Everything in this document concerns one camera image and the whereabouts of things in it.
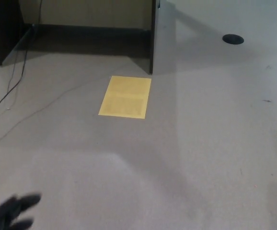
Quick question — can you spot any black power cable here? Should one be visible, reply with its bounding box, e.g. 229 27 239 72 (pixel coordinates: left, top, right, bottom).
0 0 43 127

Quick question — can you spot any black round floor cover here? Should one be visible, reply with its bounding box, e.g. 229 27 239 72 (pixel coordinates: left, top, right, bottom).
222 34 245 45

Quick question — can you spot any thin grey cable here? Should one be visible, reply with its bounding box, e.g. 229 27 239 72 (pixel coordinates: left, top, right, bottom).
0 76 111 148

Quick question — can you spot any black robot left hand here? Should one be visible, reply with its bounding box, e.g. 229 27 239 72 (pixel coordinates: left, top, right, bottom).
0 193 42 230

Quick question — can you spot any thin dark hanging cable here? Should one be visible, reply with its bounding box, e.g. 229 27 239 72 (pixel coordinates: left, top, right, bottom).
6 54 20 96

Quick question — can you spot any yellow paper sheet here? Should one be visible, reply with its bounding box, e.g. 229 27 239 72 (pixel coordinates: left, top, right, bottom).
98 75 152 119

